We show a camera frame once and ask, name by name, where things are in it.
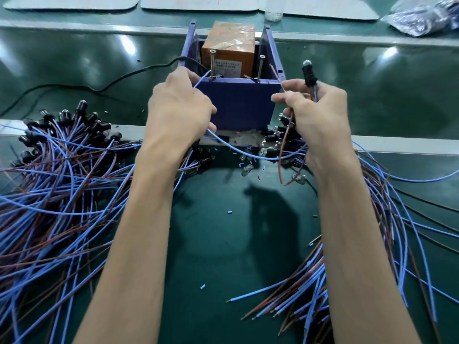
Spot person's left hand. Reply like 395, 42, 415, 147
141, 67, 218, 155

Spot person's right hand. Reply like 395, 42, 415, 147
271, 79, 359, 172

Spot single black socket with wires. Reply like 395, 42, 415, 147
193, 60, 319, 187

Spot person's right forearm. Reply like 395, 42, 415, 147
308, 154, 422, 344

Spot person's left forearm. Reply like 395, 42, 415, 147
73, 141, 191, 344

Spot blue plastic test box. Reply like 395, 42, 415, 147
180, 21, 286, 131

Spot orange wrapped transformer block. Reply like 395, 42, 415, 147
202, 21, 256, 78

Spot grey flat pad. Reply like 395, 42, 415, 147
258, 0, 380, 21
3, 0, 140, 11
141, 0, 261, 12

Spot clear bag of dark parts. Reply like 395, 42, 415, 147
381, 0, 459, 37

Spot black power cable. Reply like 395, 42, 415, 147
0, 56, 202, 118

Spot scattered wire insulation bits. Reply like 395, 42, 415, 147
199, 154, 320, 290

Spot grey metal conveyor rail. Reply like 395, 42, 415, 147
0, 119, 459, 156
0, 19, 459, 48

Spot pile of wired lamp sockets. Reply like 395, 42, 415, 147
226, 113, 459, 344
0, 100, 213, 344

